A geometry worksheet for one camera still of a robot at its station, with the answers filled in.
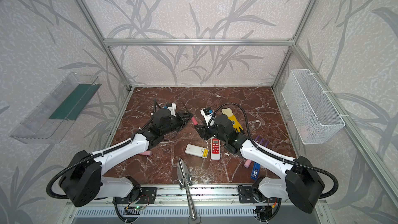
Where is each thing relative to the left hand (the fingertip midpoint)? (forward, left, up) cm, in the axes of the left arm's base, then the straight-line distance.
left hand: (196, 111), depth 79 cm
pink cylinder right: (-20, -28, -20) cm, 39 cm away
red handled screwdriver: (-4, +1, -3) cm, 5 cm away
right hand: (-4, -2, -2) cm, 4 cm away
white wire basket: (-13, -49, +14) cm, 52 cm away
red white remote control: (-12, -11, -20) cm, 26 cm away
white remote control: (-13, 0, -21) cm, 24 cm away
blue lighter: (-24, -31, -18) cm, 43 cm away
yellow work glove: (+13, -20, -20) cm, 31 cm away
